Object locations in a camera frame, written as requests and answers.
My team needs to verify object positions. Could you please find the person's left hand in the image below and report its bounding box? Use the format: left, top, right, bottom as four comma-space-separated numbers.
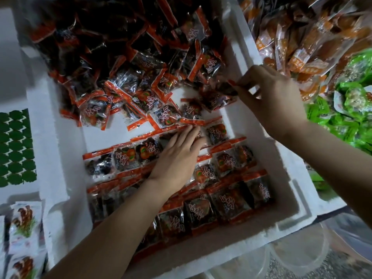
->
148, 125, 209, 198

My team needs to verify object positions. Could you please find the person's right hand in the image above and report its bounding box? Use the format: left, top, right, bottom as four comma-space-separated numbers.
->
232, 64, 309, 146

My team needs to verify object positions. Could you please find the dark red snack packet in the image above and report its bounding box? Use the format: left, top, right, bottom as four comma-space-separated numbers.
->
215, 78, 240, 98

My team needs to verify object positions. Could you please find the pile of green packets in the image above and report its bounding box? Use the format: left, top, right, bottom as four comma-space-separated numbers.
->
305, 48, 372, 192

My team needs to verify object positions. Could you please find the pile of brown packets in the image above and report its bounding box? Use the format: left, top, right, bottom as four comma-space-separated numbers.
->
239, 0, 372, 102

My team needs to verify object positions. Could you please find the pile of dark red packets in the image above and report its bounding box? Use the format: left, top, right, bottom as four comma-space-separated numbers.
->
29, 0, 275, 256

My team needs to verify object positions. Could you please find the pile of white printed packets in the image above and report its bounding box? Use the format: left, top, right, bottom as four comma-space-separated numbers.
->
0, 200, 47, 279

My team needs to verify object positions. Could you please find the person's left forearm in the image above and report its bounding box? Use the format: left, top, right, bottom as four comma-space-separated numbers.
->
45, 183, 175, 279

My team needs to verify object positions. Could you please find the clear round plastic tub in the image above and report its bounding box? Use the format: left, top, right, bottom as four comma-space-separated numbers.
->
203, 246, 272, 279

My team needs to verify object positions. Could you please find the clear rectangular plastic tub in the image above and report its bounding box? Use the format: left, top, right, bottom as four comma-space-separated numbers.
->
325, 209, 372, 248

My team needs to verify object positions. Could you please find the green leaf-pattern sheet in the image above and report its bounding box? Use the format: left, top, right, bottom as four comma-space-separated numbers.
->
0, 108, 38, 188

